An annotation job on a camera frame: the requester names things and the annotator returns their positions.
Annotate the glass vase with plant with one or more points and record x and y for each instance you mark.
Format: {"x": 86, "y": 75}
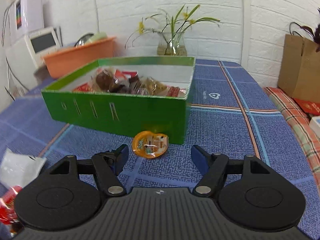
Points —
{"x": 170, "y": 29}

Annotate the orange jelly cup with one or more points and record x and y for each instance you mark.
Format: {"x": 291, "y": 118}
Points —
{"x": 150, "y": 145}

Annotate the brown paper bag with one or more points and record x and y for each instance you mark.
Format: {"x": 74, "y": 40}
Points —
{"x": 299, "y": 72}

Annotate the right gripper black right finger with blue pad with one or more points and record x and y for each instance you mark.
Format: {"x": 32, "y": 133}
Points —
{"x": 216, "y": 167}

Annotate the clear cookie bag pink seal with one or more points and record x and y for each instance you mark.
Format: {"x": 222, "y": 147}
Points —
{"x": 149, "y": 86}

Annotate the orange plastic basin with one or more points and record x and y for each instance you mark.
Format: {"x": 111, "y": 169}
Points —
{"x": 67, "y": 60}

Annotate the white power strip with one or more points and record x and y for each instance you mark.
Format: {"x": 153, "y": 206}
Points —
{"x": 315, "y": 125}

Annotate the orange plaid cushion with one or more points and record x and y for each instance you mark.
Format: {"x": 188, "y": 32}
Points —
{"x": 299, "y": 123}

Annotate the red nut snack pouch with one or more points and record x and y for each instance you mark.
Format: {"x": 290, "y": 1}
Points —
{"x": 125, "y": 75}

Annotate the white water purifier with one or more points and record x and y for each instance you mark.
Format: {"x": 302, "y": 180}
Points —
{"x": 25, "y": 16}

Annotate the red booklet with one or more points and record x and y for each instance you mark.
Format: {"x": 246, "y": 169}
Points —
{"x": 309, "y": 107}

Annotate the metal pot lid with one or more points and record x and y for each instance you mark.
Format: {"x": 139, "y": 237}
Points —
{"x": 84, "y": 39}

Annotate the white snack packet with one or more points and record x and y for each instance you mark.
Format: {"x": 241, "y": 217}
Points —
{"x": 19, "y": 170}

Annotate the white appliance with screen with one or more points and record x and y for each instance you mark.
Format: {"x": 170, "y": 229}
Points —
{"x": 25, "y": 56}

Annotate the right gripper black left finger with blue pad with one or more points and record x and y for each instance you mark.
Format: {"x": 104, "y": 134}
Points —
{"x": 97, "y": 176}

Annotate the dark brown snack pouch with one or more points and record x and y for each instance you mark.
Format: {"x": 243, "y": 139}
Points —
{"x": 110, "y": 80}

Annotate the green cardboard box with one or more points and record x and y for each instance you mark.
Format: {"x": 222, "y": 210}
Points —
{"x": 127, "y": 114}

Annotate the red sausage pack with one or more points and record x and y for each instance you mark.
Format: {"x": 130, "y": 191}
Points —
{"x": 176, "y": 92}

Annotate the green sponge block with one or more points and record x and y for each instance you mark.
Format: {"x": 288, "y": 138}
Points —
{"x": 96, "y": 37}

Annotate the red wrapped snack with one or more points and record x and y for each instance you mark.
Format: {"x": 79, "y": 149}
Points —
{"x": 8, "y": 215}

